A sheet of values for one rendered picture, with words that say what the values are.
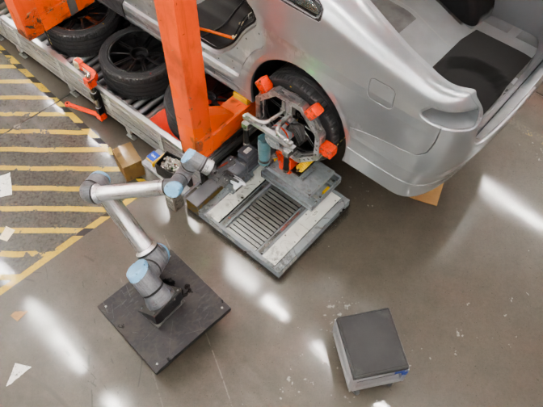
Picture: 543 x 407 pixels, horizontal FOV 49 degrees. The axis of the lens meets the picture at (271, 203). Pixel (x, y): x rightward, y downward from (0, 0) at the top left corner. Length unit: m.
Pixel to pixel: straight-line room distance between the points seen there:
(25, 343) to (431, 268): 2.83
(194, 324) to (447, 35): 2.69
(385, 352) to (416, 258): 0.97
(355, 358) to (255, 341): 0.73
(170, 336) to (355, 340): 1.12
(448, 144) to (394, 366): 1.33
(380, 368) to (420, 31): 2.35
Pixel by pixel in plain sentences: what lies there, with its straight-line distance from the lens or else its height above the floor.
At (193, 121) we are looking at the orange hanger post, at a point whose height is 0.95.
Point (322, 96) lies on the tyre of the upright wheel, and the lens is 3.69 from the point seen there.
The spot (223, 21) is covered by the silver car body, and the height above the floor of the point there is 0.81.
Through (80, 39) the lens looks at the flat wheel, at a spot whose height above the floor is 0.47.
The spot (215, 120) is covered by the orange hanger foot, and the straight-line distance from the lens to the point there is 4.05.
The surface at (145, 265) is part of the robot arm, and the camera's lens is 3.62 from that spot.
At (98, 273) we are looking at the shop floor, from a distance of 4.41.
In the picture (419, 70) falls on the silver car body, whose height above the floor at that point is 1.67.
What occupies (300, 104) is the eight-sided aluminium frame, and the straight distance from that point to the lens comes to 3.66.
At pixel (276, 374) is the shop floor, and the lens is 3.95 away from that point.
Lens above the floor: 3.75
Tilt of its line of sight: 56 degrees down
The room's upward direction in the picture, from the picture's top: straight up
